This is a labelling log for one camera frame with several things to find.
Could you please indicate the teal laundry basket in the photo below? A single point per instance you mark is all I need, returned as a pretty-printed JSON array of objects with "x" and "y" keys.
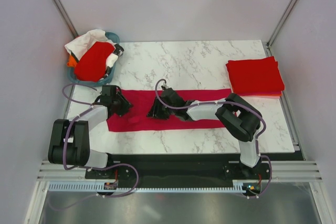
[{"x": 113, "y": 39}]

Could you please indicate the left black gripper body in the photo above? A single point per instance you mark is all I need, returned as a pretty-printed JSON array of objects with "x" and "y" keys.
[{"x": 117, "y": 101}]

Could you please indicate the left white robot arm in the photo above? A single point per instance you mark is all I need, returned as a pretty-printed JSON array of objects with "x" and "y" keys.
[{"x": 70, "y": 141}]

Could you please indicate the aluminium frame post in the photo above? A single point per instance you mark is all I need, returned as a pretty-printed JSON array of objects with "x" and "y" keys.
[
  {"x": 287, "y": 12},
  {"x": 66, "y": 18}
]

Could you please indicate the black white garment in basket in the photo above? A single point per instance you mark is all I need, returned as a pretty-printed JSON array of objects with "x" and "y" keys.
[{"x": 112, "y": 58}]

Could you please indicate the folded red t shirt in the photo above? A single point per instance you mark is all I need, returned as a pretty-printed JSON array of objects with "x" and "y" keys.
[{"x": 254, "y": 75}]

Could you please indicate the white t shirt in basket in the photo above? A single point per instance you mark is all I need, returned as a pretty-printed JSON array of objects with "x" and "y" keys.
[{"x": 80, "y": 45}]

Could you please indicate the left aluminium frame post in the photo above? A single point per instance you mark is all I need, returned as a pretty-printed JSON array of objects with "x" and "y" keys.
[{"x": 66, "y": 18}]

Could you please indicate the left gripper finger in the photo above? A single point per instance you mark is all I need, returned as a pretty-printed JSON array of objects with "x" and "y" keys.
[
  {"x": 125, "y": 104},
  {"x": 123, "y": 109}
]

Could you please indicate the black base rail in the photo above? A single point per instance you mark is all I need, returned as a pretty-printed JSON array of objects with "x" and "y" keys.
[{"x": 179, "y": 170}]

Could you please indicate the red t shirt in basket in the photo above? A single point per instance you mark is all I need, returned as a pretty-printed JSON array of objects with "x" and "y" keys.
[{"x": 92, "y": 65}]

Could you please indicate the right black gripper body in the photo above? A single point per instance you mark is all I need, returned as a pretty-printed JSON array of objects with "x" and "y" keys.
[{"x": 167, "y": 110}]

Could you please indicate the white slotted cable duct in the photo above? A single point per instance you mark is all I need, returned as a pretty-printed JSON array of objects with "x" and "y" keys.
[{"x": 104, "y": 187}]

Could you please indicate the orange garment in basket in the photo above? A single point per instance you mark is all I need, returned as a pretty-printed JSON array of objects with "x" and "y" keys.
[{"x": 72, "y": 61}]

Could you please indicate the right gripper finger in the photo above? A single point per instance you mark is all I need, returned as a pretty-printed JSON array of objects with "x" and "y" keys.
[
  {"x": 163, "y": 116},
  {"x": 156, "y": 111}
]

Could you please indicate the magenta t shirt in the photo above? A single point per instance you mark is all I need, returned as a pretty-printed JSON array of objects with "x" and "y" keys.
[{"x": 136, "y": 119}]

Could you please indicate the folded orange t shirt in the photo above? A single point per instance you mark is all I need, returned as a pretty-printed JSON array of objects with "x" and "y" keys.
[{"x": 265, "y": 94}]

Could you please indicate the right aluminium frame post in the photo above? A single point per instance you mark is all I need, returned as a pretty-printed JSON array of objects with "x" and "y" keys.
[{"x": 287, "y": 12}]

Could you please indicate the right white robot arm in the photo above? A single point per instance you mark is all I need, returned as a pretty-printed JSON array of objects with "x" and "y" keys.
[{"x": 239, "y": 117}]

